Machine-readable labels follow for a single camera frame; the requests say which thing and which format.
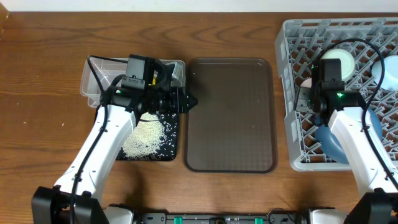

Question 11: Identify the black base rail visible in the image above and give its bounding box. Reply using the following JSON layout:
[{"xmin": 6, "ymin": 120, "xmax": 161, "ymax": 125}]
[{"xmin": 105, "ymin": 205, "xmax": 312, "ymax": 224}]

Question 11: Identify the light blue bowl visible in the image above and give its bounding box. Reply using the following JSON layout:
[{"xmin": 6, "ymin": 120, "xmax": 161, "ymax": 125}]
[{"xmin": 371, "ymin": 55, "xmax": 398, "ymax": 91}]

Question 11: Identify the black rectangular tray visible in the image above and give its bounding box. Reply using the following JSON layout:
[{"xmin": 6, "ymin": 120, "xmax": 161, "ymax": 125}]
[{"xmin": 116, "ymin": 114, "xmax": 179, "ymax": 161}]

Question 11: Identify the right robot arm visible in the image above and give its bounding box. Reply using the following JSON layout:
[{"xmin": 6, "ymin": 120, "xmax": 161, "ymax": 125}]
[{"xmin": 297, "ymin": 59, "xmax": 397, "ymax": 223}]

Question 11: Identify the pile of rice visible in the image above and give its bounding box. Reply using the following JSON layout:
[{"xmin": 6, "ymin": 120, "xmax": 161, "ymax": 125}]
[{"xmin": 122, "ymin": 113, "xmax": 165, "ymax": 159}]

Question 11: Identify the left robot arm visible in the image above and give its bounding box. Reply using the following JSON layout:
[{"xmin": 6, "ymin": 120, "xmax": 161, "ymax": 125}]
[{"xmin": 31, "ymin": 54, "xmax": 198, "ymax": 223}]

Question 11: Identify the brown serving tray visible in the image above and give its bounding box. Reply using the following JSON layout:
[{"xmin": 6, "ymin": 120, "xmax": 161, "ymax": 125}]
[{"xmin": 183, "ymin": 58, "xmax": 277, "ymax": 174}]

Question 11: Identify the grey dishwasher rack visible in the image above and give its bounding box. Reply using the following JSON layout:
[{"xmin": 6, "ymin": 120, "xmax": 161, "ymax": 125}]
[{"xmin": 275, "ymin": 17, "xmax": 397, "ymax": 172}]

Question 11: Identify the pink and white cup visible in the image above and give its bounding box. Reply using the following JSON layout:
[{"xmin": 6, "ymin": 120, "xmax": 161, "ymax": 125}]
[{"xmin": 300, "ymin": 78, "xmax": 312, "ymax": 88}]

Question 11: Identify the mint green bowl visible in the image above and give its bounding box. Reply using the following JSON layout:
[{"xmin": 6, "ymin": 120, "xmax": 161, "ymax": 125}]
[{"xmin": 321, "ymin": 49, "xmax": 355, "ymax": 82}]

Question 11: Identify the dark blue plate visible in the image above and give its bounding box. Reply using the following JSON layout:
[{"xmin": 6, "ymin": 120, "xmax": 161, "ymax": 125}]
[{"xmin": 315, "ymin": 109, "xmax": 382, "ymax": 164}]

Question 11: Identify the clear plastic bin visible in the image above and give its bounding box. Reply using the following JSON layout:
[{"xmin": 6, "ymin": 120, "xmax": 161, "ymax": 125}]
[{"xmin": 80, "ymin": 57, "xmax": 187, "ymax": 108}]

